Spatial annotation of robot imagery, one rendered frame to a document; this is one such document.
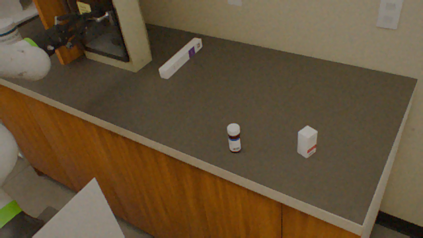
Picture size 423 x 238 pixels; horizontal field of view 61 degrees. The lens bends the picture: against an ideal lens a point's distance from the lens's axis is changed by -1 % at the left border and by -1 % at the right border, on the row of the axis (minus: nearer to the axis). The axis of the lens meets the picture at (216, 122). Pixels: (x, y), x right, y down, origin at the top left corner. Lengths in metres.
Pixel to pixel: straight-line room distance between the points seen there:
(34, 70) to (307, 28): 1.02
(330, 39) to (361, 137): 0.49
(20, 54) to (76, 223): 0.58
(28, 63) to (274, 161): 0.79
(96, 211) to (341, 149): 0.72
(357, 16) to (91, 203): 1.11
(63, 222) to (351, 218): 0.67
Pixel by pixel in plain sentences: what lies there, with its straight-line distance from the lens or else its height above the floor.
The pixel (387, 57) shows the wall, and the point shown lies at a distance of 1.51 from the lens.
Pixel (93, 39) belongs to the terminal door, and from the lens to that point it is 1.68.
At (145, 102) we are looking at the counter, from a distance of 1.40.
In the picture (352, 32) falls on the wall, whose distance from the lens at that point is 1.50.
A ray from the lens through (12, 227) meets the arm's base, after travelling 0.89.
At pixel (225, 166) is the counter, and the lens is 1.09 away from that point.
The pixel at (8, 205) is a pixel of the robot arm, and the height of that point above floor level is 1.16.
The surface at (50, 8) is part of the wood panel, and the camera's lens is 1.75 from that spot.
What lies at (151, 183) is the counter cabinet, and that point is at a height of 0.62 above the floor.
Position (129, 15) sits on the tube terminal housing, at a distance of 1.52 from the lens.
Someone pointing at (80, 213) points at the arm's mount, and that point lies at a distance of 0.82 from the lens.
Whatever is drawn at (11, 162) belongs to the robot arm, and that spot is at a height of 1.29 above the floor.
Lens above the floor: 1.74
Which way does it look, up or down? 40 degrees down
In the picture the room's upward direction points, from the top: 8 degrees counter-clockwise
